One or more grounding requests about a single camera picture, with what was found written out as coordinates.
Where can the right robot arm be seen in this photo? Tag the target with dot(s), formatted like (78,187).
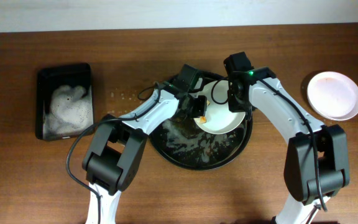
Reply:
(317,163)

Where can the round black tray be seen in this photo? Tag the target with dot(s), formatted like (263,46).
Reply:
(180,141)

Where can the black rectangular tray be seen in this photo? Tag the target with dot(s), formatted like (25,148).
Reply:
(64,102)

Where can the white plate top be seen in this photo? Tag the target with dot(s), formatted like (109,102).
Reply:
(219,119)

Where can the yellow sponge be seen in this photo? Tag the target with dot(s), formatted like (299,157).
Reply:
(203,119)

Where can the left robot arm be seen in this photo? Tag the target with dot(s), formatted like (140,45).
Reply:
(113,157)

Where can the pinkish white plate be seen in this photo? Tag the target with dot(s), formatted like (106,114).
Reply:
(332,90)

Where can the light blue-grey plate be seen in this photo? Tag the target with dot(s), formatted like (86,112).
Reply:
(336,114)

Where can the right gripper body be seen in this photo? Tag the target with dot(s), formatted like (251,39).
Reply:
(236,101)

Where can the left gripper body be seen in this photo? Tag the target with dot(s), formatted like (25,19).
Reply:
(199,106)

